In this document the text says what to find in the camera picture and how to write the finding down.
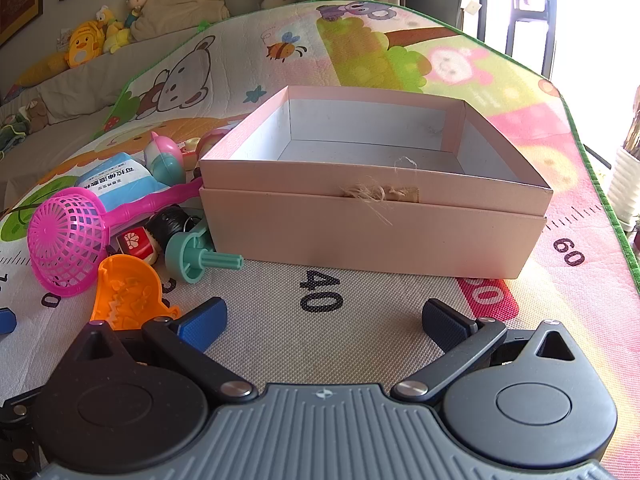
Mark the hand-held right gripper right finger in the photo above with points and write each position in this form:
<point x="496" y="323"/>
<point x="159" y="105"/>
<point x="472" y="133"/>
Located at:
<point x="445" y="325"/>

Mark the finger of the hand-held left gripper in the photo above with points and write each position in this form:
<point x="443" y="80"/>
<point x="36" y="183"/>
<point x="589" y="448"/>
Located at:
<point x="5" y="321"/>

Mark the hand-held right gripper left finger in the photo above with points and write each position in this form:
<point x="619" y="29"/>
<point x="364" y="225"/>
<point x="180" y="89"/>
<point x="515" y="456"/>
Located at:
<point x="202" y="324"/>

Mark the teal plastic toy peg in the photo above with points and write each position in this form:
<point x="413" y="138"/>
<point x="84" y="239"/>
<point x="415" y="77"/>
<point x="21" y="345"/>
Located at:
<point x="187" y="257"/>

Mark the orange plastic toy mould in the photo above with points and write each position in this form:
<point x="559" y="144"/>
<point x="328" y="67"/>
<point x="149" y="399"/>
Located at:
<point x="125" y="272"/>

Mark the pink plastic net scoop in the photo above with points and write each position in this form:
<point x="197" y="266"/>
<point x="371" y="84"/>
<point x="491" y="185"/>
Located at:
<point x="55" y="230"/>

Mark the black-haired doll figure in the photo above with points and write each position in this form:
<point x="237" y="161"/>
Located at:
<point x="165" y="222"/>

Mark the pink cardboard box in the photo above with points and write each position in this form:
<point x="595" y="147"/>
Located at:
<point x="375" y="230"/>

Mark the pink teal egg toy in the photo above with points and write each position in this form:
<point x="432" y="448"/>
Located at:
<point x="167" y="160"/>

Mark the colourful cartoon play mat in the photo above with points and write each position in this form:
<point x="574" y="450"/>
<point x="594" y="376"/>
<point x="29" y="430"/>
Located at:
<point x="390" y="305"/>

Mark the blue white tissue pack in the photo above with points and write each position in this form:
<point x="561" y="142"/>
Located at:
<point x="120" y="175"/>

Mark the yellow pink cake toy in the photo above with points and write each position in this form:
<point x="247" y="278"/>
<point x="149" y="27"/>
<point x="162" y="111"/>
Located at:
<point x="207" y="141"/>

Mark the green cloth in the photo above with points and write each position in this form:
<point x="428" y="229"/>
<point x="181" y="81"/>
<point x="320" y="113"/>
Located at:
<point x="11" y="132"/>

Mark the brown plush toy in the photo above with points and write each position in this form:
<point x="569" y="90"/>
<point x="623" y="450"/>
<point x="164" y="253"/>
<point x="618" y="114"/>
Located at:
<point x="36" y="114"/>

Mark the white ribbed plant pot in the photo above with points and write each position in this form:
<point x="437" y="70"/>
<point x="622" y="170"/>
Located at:
<point x="627" y="190"/>

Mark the beige covered sofa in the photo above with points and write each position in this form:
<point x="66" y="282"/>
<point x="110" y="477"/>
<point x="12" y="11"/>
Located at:
<point x="75" y="95"/>

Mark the long yellow plush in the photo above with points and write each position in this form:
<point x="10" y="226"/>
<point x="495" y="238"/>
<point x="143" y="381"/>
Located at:
<point x="42" y="70"/>

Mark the small yellow duck plush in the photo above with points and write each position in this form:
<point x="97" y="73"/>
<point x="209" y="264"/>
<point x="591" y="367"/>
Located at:
<point x="116" y="32"/>

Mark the beige pillow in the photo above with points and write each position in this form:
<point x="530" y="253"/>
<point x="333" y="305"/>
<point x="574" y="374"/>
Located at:
<point x="185" y="5"/>

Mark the white paper tag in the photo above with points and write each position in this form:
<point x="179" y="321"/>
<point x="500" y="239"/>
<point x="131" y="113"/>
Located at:
<point x="471" y="5"/>

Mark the brown-haired cartoon doll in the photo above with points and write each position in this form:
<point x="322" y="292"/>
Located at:
<point x="136" y="5"/>

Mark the black metal window frame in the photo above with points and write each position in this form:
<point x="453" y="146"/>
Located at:
<point x="510" y="30"/>

